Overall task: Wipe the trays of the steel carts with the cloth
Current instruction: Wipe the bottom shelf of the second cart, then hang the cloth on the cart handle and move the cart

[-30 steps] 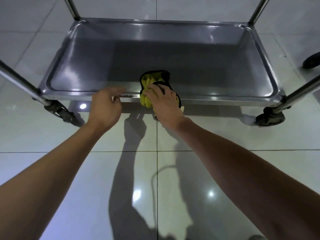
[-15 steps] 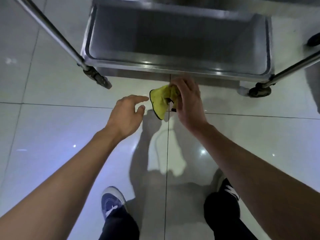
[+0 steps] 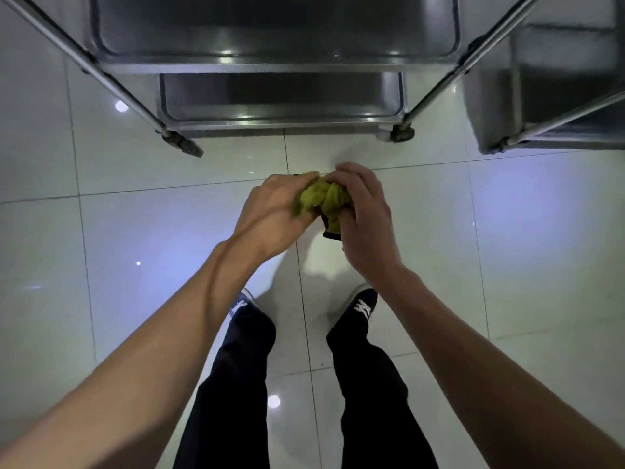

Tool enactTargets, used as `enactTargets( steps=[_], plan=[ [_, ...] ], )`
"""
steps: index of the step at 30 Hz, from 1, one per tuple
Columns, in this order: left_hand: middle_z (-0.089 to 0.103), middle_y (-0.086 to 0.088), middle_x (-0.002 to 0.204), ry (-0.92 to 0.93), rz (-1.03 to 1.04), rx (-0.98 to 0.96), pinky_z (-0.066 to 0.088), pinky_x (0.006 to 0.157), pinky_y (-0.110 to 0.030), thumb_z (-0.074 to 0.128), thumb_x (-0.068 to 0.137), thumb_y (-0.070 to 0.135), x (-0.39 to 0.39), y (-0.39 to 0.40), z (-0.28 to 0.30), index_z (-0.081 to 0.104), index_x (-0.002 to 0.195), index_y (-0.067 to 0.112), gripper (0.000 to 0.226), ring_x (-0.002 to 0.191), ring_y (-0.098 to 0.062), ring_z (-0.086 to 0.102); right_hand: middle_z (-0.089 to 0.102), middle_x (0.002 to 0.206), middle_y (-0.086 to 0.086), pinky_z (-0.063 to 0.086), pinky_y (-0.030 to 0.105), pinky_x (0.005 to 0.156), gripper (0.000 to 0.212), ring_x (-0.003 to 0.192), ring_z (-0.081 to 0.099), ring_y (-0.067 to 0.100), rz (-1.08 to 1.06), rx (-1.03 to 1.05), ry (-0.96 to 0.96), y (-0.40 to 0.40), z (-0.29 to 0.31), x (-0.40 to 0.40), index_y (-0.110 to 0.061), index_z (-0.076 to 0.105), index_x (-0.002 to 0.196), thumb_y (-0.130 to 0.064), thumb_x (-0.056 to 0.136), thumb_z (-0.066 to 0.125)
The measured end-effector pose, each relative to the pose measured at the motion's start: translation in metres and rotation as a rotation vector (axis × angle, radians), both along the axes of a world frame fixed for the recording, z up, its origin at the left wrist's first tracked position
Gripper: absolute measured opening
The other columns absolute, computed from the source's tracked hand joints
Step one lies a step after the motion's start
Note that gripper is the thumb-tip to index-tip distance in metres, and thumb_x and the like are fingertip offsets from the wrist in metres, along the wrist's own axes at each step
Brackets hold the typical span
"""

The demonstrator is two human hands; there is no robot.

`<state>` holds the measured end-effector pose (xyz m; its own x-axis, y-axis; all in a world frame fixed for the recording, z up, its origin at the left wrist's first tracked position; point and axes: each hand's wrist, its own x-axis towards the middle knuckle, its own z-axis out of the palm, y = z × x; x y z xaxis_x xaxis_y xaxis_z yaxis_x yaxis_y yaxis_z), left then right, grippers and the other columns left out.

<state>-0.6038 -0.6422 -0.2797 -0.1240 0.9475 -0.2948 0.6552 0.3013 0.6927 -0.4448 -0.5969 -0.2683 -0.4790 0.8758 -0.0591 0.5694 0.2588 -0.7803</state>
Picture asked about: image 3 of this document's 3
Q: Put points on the person's left hand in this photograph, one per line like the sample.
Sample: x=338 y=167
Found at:
x=273 y=219

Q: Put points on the person's right hand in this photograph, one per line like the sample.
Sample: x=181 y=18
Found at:
x=371 y=234

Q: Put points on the grey and yellow cleaning cloth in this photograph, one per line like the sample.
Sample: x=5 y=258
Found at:
x=324 y=197

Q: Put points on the person's right forearm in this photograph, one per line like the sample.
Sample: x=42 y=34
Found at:
x=498 y=376

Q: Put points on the person's left forearm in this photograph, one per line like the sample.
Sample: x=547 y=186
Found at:
x=122 y=385

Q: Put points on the dark blue sneaker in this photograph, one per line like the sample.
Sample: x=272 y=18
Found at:
x=242 y=302
x=363 y=303

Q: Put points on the black trousers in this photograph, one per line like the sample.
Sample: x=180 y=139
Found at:
x=229 y=395

